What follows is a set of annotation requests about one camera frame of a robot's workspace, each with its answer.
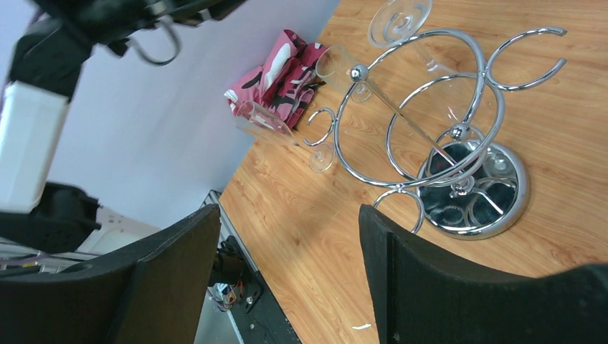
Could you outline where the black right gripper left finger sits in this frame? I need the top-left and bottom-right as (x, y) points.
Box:
(1, 204), (220, 343)

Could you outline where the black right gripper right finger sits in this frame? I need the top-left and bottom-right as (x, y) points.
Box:
(358, 204), (607, 343)

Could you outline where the patterned clear wine glass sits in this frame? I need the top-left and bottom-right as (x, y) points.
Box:
(315, 45), (372, 102)

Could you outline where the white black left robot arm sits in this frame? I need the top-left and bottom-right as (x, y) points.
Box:
(1, 0), (240, 254)

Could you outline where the chrome spiral wine glass rack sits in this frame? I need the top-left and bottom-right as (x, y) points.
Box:
(303, 26), (569, 242)

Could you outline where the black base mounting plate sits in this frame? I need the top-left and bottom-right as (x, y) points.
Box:
(207, 235), (301, 344)

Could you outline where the pink camouflage cloth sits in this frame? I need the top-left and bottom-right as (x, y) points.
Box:
(224, 29), (328, 128)

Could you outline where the aluminium frame rail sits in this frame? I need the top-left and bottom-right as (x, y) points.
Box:
(0, 189), (260, 344)

